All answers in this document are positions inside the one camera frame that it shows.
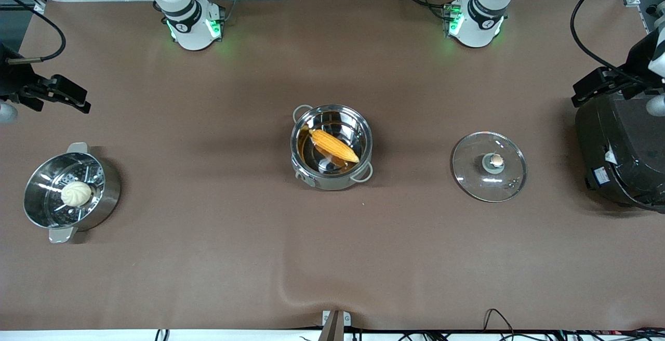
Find white steamed bun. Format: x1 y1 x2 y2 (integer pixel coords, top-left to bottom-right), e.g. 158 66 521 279
61 181 93 207

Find thin black looped cable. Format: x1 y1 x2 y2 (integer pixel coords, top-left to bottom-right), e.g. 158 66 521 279
482 308 515 339

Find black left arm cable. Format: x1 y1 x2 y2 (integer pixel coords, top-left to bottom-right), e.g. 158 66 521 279
570 0 665 74

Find brown table mat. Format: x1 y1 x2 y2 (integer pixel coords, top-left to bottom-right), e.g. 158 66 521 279
0 0 665 331

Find steel steamer pot, grey handles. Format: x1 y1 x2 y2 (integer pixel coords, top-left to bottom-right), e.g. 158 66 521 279
23 142 121 244

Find round glass lid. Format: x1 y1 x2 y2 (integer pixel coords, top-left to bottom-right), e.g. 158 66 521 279
451 132 528 203

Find black rice cooker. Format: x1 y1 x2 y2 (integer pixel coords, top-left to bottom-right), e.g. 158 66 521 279
575 91 665 213

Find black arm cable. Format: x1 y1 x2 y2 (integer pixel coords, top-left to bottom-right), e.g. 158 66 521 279
570 0 665 74
0 0 67 66

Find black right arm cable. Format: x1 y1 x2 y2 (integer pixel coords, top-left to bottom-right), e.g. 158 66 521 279
0 0 67 66

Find yellow corn cob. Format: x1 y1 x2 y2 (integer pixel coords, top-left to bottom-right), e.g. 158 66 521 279
309 128 360 164

